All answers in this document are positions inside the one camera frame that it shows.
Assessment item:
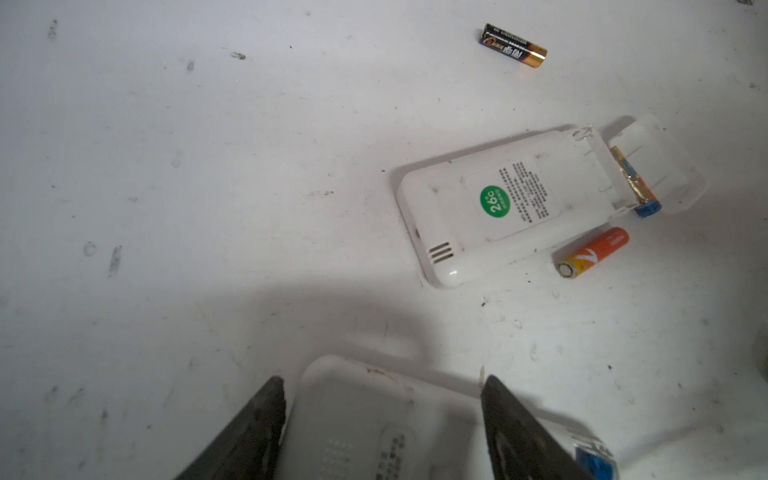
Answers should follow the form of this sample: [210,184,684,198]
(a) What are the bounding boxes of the white battery cover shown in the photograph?
[608,115,708,215]

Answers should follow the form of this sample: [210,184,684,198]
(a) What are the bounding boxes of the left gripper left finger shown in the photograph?
[177,376,286,479]

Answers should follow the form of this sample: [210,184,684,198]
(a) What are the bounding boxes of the white remote control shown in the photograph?
[396,127,638,288]

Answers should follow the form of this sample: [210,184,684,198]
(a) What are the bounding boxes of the gold blue AAA battery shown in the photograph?
[609,146,662,218]

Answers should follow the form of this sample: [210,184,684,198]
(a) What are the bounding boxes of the orange battery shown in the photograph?
[555,227,630,279]

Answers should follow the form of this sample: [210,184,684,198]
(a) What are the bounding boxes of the grey remote control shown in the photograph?
[275,355,607,479]

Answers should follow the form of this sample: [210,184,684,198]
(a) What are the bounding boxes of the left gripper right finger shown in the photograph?
[481,375,592,480]

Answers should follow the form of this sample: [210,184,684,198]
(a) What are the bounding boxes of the black gold AAA battery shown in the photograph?
[479,24,548,68]

